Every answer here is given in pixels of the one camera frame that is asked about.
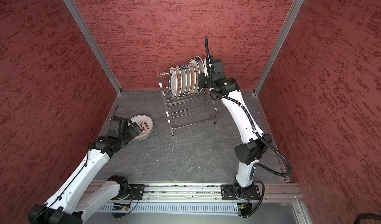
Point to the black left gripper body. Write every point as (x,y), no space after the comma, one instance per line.
(131,134)

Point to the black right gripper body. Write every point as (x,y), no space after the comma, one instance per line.
(204,81)

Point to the white plate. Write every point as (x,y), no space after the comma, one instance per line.
(189,75)
(183,80)
(146,125)
(200,65)
(186,81)
(195,75)
(179,81)
(173,83)

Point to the stainless steel dish rack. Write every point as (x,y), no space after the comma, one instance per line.
(186,111)

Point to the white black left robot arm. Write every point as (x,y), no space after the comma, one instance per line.
(66,206)

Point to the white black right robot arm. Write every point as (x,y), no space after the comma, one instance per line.
(252,148)

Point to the left small circuit board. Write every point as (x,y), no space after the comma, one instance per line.
(121,207)

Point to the small circuit board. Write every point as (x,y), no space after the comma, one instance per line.
(244,210)
(121,207)

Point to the right small circuit board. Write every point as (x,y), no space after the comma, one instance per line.
(244,210)

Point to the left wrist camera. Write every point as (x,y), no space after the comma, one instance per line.
(118,127)

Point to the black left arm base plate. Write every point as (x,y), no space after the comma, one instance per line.
(134,192)

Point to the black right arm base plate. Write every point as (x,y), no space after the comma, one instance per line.
(236,192)

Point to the aluminium right corner post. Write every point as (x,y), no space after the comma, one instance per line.
(290,18)

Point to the aluminium corner post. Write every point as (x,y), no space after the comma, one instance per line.
(290,18)
(78,18)

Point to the aluminium left corner post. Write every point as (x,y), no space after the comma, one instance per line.
(78,18)

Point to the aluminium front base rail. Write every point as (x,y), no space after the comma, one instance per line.
(199,198)

